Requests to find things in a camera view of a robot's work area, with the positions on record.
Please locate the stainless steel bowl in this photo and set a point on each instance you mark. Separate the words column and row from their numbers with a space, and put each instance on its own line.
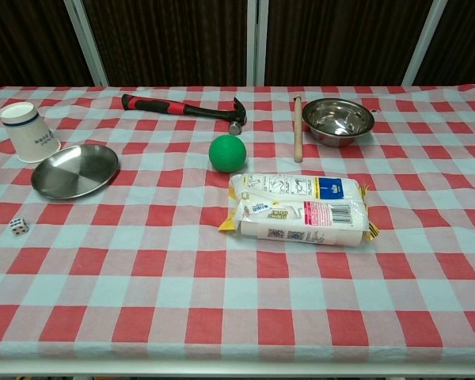
column 336, row 118

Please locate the wooden stick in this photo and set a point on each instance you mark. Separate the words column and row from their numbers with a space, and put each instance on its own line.
column 298, row 130

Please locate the white yellow plastic package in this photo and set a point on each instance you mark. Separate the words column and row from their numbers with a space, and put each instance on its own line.
column 301, row 210

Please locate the red black claw hammer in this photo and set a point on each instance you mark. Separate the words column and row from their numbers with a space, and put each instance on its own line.
column 162, row 106

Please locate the white die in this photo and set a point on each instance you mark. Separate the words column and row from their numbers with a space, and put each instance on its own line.
column 17, row 227

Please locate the dark brown curtain panel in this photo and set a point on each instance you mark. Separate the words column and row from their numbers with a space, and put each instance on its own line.
column 467, row 39
column 170, row 39
column 23, row 39
column 340, row 39

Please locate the red white checkered tablecloth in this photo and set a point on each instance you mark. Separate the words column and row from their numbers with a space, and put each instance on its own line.
column 182, row 277

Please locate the round metal plate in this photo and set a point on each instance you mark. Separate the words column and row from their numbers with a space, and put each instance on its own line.
column 75, row 172

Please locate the white paper cup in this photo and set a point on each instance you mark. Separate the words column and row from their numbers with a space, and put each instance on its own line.
column 27, row 134

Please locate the green ball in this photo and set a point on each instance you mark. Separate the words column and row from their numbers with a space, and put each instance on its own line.
column 227, row 153

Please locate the white partition post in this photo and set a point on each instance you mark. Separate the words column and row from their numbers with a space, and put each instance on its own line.
column 423, row 43
column 257, row 39
column 85, row 43

